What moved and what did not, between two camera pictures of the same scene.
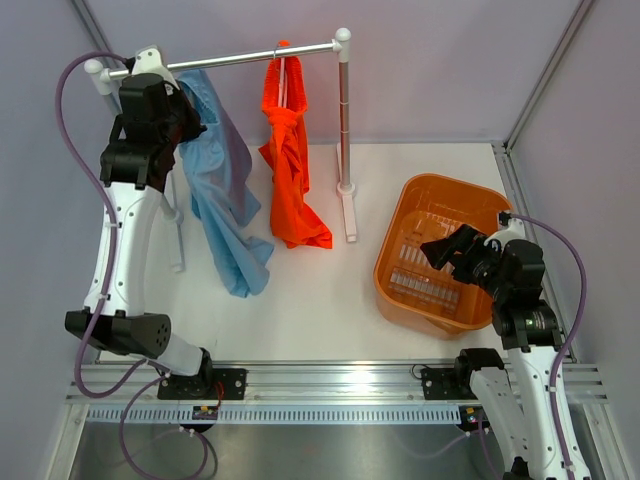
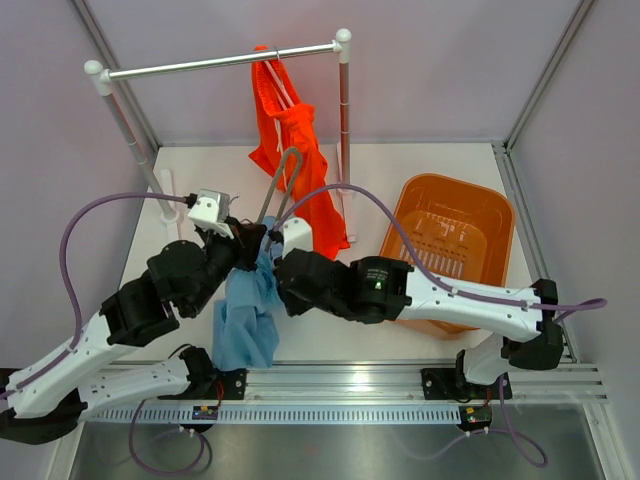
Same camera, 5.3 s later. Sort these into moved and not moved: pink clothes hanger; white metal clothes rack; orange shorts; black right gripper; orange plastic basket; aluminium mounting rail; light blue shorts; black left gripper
Moved: orange shorts; pink clothes hanger; light blue shorts; black right gripper; black left gripper
Not moved: white metal clothes rack; orange plastic basket; aluminium mounting rail
